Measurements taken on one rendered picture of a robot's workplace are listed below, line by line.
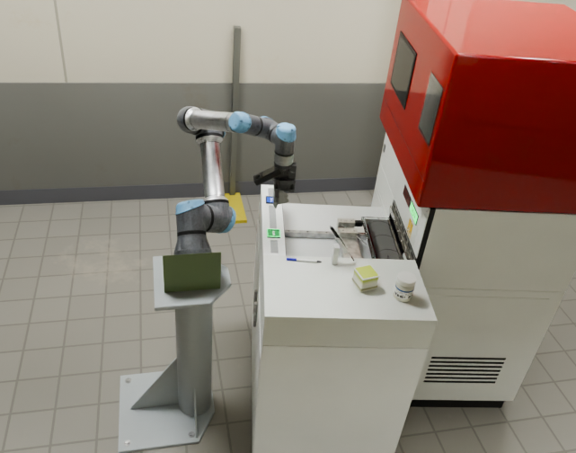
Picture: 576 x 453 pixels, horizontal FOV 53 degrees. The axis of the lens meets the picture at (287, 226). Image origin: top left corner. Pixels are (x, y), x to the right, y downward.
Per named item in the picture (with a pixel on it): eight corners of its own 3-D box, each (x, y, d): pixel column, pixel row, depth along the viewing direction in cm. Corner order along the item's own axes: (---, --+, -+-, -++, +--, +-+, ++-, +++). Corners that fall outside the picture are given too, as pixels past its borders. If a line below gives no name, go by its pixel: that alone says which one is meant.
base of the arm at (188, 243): (172, 256, 223) (171, 230, 225) (174, 260, 238) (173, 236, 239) (212, 253, 225) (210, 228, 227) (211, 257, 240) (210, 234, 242)
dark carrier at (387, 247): (436, 222, 274) (436, 221, 273) (456, 269, 246) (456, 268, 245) (364, 219, 270) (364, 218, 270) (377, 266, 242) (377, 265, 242)
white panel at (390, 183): (379, 187, 311) (393, 118, 288) (413, 287, 245) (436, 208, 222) (373, 186, 311) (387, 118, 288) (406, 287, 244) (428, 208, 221)
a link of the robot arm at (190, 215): (170, 234, 233) (168, 201, 235) (197, 235, 243) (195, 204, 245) (189, 229, 225) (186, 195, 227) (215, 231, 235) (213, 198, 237)
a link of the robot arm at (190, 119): (166, 101, 241) (243, 105, 208) (187, 106, 249) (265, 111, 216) (162, 128, 242) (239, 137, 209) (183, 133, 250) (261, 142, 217)
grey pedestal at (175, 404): (118, 454, 260) (99, 323, 213) (120, 377, 295) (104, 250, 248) (231, 439, 271) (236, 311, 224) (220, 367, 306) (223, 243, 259)
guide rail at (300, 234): (386, 238, 272) (388, 233, 271) (387, 241, 271) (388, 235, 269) (281, 235, 268) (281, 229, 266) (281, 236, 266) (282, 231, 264)
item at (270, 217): (278, 208, 285) (280, 184, 277) (283, 282, 240) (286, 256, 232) (259, 208, 284) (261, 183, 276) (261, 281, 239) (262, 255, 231)
